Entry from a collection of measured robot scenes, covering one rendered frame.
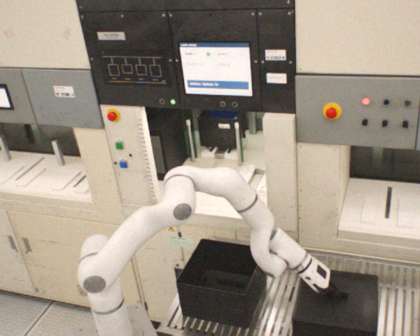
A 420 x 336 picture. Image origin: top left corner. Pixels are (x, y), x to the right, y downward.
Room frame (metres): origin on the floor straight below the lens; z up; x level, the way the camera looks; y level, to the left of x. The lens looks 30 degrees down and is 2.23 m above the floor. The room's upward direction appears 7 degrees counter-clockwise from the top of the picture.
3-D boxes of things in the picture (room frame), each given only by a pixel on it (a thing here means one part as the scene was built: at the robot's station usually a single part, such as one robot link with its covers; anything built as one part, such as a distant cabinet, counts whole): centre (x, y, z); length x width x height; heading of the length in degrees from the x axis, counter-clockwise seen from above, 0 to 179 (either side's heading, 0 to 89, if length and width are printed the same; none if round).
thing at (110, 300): (1.42, 0.44, 1.07); 0.19 x 0.12 x 0.24; 4
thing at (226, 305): (1.54, 0.01, 0.85); 0.28 x 0.28 x 0.17; 67
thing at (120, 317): (1.39, 0.43, 0.85); 0.19 x 0.19 x 0.18
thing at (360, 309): (1.37, -0.39, 0.83); 0.29 x 0.29 x 0.13; 70
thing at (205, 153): (2.59, -0.08, 0.89); 0.22 x 0.21 x 0.04; 157
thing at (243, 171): (2.19, -0.20, 0.89); 0.22 x 0.21 x 0.04; 157
